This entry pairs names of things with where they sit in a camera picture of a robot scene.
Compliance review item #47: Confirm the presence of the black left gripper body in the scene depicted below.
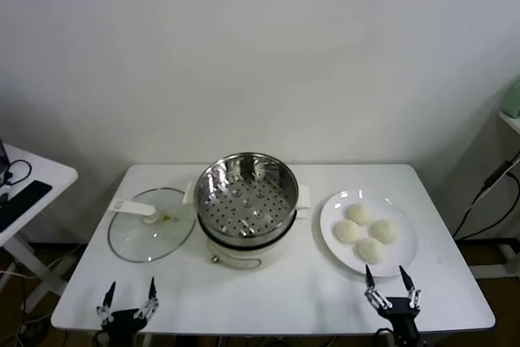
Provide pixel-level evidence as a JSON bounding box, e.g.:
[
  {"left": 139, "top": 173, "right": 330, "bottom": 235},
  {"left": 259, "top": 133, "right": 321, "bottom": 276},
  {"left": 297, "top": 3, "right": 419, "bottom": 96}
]
[{"left": 101, "top": 310, "right": 150, "bottom": 347}]

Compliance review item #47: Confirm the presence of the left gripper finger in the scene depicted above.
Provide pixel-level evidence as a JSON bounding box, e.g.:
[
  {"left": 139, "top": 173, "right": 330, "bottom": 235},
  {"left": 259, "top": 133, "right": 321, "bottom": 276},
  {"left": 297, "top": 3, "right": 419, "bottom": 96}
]
[
  {"left": 96, "top": 280, "right": 117, "bottom": 326},
  {"left": 136, "top": 276, "right": 160, "bottom": 321}
]

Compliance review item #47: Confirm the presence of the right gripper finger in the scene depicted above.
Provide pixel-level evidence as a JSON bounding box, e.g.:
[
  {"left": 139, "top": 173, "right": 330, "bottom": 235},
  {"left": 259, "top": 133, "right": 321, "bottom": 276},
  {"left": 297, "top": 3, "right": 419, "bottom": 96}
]
[
  {"left": 364, "top": 264, "right": 393, "bottom": 318},
  {"left": 398, "top": 265, "right": 422, "bottom": 310}
]

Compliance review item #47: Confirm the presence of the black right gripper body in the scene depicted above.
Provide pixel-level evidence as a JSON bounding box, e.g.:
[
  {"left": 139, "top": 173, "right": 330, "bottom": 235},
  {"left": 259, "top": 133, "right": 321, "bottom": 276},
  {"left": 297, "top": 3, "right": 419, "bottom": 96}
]
[{"left": 377, "top": 297, "right": 419, "bottom": 347}]

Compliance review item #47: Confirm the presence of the white steamed baozi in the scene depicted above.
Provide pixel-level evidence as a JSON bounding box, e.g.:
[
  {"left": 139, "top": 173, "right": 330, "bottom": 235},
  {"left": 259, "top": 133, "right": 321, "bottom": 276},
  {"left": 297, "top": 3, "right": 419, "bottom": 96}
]
[
  {"left": 370, "top": 219, "right": 400, "bottom": 245},
  {"left": 356, "top": 236, "right": 386, "bottom": 263},
  {"left": 345, "top": 203, "right": 373, "bottom": 227},
  {"left": 333, "top": 219, "right": 362, "bottom": 245}
]

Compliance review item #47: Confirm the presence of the stainless steel steamer basket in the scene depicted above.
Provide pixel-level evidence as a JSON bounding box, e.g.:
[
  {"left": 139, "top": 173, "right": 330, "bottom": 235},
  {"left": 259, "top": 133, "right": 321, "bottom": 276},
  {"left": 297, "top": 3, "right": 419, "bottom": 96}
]
[{"left": 182, "top": 152, "right": 312, "bottom": 247}]

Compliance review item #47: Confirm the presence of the white round plate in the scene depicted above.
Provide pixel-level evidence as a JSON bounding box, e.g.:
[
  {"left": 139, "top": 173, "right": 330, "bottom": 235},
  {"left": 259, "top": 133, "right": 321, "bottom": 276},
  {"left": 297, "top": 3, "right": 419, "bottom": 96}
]
[{"left": 319, "top": 189, "right": 419, "bottom": 279}]

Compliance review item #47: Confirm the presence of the white stand base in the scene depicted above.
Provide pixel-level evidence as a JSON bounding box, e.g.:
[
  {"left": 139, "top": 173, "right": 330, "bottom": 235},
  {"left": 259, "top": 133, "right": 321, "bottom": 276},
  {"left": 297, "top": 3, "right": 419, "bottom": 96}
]
[{"left": 470, "top": 243, "right": 520, "bottom": 280}]

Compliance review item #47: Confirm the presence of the cream electric cooker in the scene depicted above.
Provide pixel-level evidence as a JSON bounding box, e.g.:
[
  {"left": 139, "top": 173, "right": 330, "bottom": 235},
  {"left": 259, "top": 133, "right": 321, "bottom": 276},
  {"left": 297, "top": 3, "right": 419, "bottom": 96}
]
[{"left": 197, "top": 208, "right": 310, "bottom": 271}]

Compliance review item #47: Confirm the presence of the black keyboard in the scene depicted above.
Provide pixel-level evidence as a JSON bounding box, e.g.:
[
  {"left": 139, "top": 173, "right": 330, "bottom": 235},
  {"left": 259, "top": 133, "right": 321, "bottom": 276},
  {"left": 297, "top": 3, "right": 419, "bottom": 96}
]
[{"left": 0, "top": 180, "right": 53, "bottom": 232}]

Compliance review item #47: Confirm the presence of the white side desk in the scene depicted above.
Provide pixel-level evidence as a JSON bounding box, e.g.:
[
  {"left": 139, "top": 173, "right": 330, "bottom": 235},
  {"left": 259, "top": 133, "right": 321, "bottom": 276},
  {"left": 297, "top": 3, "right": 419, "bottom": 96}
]
[{"left": 0, "top": 141, "right": 79, "bottom": 311}]

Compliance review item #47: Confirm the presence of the white side shelf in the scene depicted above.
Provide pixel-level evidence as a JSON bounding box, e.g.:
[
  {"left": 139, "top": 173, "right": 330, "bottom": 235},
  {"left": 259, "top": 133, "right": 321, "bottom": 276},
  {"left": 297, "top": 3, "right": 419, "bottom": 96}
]
[{"left": 497, "top": 111, "right": 520, "bottom": 137}]

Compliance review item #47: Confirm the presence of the pale green object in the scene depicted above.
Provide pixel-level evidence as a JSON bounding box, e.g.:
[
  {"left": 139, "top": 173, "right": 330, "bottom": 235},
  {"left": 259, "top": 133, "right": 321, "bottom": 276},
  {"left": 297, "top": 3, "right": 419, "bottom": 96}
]
[{"left": 500, "top": 78, "right": 520, "bottom": 119}]

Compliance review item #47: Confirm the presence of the glass lid with white handle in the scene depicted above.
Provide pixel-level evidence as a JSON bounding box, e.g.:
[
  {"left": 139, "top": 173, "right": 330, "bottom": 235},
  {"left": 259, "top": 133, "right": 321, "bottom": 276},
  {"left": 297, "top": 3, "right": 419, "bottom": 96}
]
[{"left": 107, "top": 187, "right": 197, "bottom": 263}]

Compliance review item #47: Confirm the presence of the white floor cable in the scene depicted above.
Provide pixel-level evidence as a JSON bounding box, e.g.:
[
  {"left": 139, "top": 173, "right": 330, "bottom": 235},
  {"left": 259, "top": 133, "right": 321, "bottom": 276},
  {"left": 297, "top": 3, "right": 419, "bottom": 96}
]
[{"left": 0, "top": 243, "right": 86, "bottom": 281}]

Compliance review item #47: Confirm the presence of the black hanging power cable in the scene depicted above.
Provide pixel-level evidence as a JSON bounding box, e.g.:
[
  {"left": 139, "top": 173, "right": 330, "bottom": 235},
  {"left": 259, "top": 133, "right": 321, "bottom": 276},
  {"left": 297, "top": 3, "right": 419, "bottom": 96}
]
[{"left": 453, "top": 151, "right": 520, "bottom": 241}]

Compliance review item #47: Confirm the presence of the black looped desk cable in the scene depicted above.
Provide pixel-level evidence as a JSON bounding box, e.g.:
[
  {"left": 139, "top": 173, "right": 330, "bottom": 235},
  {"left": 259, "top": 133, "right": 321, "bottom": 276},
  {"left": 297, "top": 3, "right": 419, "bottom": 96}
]
[{"left": 0, "top": 158, "right": 33, "bottom": 197}]

